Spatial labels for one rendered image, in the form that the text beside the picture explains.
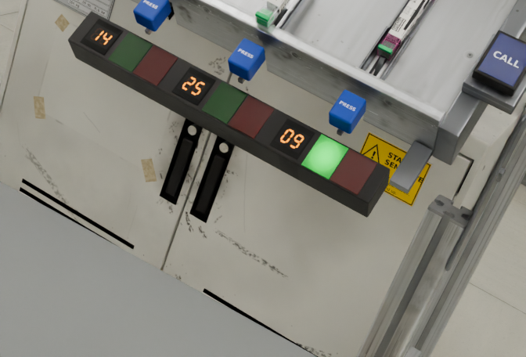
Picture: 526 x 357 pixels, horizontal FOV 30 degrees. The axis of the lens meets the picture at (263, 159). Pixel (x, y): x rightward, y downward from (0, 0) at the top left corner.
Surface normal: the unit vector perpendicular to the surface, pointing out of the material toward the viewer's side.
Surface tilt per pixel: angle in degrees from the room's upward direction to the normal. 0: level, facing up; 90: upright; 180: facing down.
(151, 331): 0
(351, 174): 44
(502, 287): 0
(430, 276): 90
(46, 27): 90
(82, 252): 0
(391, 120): 134
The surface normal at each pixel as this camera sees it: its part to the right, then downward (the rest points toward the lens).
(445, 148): -0.54, 0.77
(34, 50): -0.43, 0.26
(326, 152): -0.06, -0.43
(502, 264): 0.32, -0.85
